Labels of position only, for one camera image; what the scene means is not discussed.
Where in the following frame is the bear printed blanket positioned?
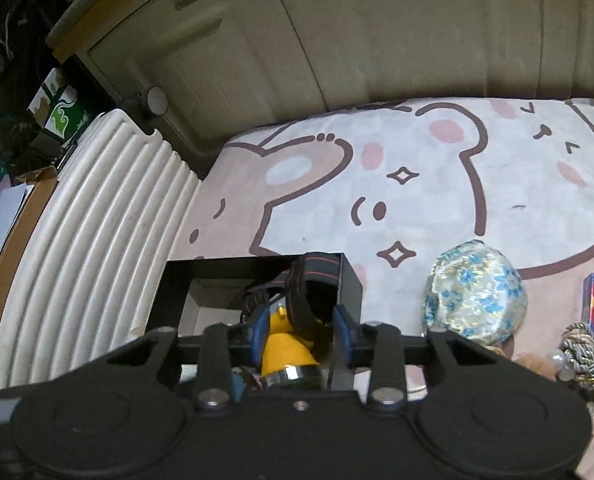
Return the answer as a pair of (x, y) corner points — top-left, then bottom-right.
(177, 95), (594, 480)

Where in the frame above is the blue floral fabric pouch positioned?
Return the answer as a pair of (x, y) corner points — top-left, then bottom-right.
(423, 241), (529, 349)

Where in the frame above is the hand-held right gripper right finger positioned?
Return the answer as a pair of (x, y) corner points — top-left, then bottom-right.
(330, 304), (484, 418)

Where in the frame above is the yellow headlamp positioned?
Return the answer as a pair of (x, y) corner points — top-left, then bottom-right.
(239, 252), (345, 393)

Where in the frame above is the white ribbed suitcase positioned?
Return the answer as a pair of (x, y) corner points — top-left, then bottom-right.
(0, 87), (204, 397)

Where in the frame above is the black cardboard box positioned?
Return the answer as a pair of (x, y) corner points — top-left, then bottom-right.
(159, 252), (366, 397)

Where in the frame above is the brown cardboard carton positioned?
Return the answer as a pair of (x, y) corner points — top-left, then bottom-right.
(0, 165), (60, 367)

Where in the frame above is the cream cabinet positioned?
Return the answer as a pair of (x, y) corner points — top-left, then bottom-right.
(44, 0), (594, 182)

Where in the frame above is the green and white carton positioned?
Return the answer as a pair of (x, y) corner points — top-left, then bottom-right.
(27, 67), (98, 142)

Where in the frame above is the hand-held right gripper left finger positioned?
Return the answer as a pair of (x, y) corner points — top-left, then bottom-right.
(107, 304), (272, 421)

